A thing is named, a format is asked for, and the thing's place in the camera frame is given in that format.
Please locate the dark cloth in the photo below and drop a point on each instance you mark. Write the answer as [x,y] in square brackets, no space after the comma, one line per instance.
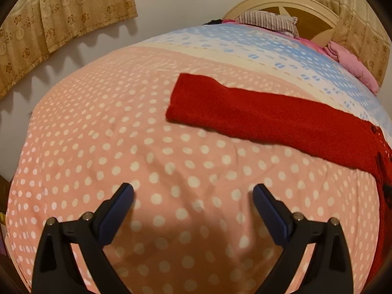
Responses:
[213,22]

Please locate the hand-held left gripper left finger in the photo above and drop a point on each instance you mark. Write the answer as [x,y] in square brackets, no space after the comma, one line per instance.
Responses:
[118,212]

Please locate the red knitted garment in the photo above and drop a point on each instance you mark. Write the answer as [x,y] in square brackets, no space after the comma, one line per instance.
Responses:
[260,113]

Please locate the striped pillow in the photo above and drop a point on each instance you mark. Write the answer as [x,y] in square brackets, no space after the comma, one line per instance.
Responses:
[269,21]

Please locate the bright pink cloth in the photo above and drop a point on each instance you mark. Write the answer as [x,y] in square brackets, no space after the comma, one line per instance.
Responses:
[312,44]

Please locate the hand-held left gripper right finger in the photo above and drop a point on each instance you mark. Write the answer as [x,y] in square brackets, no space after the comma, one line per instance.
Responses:
[269,215]

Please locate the pink pillow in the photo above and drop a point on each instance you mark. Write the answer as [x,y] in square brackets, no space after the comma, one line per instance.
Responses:
[352,62]

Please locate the cream wooden headboard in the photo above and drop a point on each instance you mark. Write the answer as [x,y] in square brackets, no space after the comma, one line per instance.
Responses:
[306,15]

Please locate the polka-dot bed blanket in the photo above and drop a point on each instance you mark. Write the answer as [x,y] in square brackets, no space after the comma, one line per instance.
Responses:
[122,128]

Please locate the beige floral curtain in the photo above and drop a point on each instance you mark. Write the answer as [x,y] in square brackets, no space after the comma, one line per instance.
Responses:
[61,12]
[361,21]

